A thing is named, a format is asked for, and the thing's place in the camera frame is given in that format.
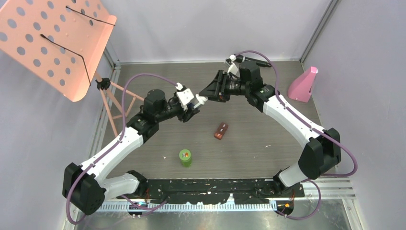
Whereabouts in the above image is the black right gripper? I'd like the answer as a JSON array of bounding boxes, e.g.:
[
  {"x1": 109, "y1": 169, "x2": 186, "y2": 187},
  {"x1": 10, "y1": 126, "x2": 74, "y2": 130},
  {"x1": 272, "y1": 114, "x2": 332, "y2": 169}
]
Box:
[{"x1": 199, "y1": 70, "x2": 249, "y2": 104}]

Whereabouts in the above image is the white capped pill bottle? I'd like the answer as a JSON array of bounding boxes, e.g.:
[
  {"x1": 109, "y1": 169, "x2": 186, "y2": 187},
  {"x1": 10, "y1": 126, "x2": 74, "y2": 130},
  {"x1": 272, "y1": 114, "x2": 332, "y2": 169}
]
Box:
[{"x1": 187, "y1": 94, "x2": 208, "y2": 109}]

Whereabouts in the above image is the brown translucent pill container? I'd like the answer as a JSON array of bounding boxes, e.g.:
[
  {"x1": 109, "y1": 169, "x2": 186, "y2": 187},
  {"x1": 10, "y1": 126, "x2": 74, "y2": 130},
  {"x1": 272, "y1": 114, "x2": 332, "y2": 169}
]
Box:
[{"x1": 214, "y1": 122, "x2": 229, "y2": 140}]

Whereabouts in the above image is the green black pill bottle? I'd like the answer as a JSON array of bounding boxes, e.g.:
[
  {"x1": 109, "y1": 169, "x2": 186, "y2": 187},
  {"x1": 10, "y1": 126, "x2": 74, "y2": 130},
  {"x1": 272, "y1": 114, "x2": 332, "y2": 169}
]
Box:
[{"x1": 179, "y1": 149, "x2": 192, "y2": 167}]

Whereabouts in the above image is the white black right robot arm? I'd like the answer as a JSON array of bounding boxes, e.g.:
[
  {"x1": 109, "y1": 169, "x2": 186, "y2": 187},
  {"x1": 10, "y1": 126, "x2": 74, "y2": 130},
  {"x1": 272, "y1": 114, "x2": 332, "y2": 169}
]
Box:
[{"x1": 196, "y1": 61, "x2": 341, "y2": 197}]

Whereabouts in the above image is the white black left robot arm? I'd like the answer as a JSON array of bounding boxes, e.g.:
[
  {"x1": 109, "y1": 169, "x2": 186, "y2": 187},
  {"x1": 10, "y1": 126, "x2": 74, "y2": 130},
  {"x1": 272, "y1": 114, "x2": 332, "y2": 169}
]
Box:
[{"x1": 63, "y1": 88, "x2": 208, "y2": 216}]

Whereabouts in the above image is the black microphone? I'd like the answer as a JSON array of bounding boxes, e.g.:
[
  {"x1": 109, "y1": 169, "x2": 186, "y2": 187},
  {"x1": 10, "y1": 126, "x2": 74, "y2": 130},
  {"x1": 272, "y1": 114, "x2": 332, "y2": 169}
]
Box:
[{"x1": 235, "y1": 54, "x2": 272, "y2": 68}]

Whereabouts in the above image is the pink wedge object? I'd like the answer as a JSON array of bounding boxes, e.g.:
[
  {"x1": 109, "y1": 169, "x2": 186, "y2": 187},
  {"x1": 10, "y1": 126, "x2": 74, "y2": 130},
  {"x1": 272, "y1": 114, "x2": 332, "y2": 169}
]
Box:
[{"x1": 287, "y1": 67, "x2": 318, "y2": 103}]

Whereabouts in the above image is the pink music stand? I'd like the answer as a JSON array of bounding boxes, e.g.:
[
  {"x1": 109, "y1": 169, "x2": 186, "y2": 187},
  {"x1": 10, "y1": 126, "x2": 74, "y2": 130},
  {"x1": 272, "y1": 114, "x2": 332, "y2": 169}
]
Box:
[{"x1": 0, "y1": 0, "x2": 130, "y2": 135}]

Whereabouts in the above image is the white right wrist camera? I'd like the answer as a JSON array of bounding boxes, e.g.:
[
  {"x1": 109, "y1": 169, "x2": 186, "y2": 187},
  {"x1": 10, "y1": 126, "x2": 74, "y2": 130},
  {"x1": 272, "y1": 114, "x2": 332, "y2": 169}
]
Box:
[{"x1": 225, "y1": 55, "x2": 238, "y2": 75}]

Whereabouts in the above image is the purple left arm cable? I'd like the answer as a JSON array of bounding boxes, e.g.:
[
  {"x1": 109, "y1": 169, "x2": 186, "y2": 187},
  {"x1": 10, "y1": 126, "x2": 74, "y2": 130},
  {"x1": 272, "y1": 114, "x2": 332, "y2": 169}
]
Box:
[{"x1": 65, "y1": 73, "x2": 183, "y2": 226}]

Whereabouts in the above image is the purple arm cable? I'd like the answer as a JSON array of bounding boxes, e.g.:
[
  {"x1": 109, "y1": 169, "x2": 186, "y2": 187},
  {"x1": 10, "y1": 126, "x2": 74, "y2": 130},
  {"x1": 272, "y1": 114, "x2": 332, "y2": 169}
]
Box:
[
  {"x1": 235, "y1": 50, "x2": 359, "y2": 220},
  {"x1": 65, "y1": 73, "x2": 183, "y2": 226}
]

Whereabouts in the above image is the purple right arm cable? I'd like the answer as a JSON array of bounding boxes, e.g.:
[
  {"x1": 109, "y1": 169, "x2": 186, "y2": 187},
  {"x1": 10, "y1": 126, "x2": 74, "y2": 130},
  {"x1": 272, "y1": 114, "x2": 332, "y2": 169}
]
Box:
[{"x1": 235, "y1": 50, "x2": 359, "y2": 220}]

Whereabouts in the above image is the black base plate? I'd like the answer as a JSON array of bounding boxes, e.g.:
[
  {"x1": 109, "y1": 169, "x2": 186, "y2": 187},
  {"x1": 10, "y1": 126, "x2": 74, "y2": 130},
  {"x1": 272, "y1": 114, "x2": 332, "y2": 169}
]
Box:
[{"x1": 133, "y1": 178, "x2": 305, "y2": 205}]

